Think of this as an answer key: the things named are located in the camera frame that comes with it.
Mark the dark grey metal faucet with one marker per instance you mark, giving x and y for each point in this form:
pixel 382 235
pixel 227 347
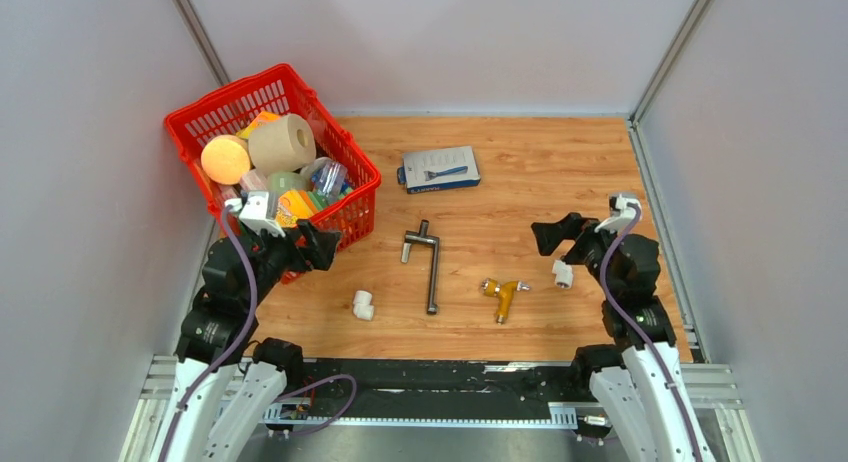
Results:
pixel 422 237

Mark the white pvc elbow fitting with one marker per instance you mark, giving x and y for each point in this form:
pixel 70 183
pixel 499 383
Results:
pixel 563 274
pixel 362 305

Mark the orange round sponge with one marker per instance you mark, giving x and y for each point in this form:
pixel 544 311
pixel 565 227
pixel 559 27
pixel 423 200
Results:
pixel 225 159

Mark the yellow brass tap valve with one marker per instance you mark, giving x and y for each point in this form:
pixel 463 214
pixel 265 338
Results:
pixel 504 293

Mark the pale green soap bottle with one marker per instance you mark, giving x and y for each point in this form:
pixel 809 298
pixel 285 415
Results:
pixel 283 181

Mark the grey blue razor box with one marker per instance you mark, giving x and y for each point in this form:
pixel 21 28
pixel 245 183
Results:
pixel 438 170

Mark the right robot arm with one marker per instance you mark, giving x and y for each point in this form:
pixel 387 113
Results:
pixel 637 378

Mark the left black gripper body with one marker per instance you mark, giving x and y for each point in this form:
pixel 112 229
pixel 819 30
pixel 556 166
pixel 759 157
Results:
pixel 278 254

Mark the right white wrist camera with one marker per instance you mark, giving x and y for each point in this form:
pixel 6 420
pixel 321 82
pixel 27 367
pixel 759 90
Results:
pixel 623 209

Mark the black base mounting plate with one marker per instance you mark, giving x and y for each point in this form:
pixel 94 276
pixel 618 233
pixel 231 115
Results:
pixel 433 393

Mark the red plastic basket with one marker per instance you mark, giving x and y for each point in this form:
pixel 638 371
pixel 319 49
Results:
pixel 281 90

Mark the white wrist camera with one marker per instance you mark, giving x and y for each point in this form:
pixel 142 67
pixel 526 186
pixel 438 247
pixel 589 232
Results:
pixel 623 209
pixel 257 211

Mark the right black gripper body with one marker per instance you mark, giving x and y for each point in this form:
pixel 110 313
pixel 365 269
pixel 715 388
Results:
pixel 590 248

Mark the brown toilet paper roll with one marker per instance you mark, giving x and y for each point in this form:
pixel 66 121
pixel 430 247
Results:
pixel 285 144

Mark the yellow orange snack packet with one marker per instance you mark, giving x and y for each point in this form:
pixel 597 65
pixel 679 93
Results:
pixel 295 205

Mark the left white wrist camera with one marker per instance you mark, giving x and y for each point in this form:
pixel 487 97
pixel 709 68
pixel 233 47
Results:
pixel 257 211

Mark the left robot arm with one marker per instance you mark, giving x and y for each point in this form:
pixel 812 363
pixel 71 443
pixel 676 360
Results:
pixel 239 272

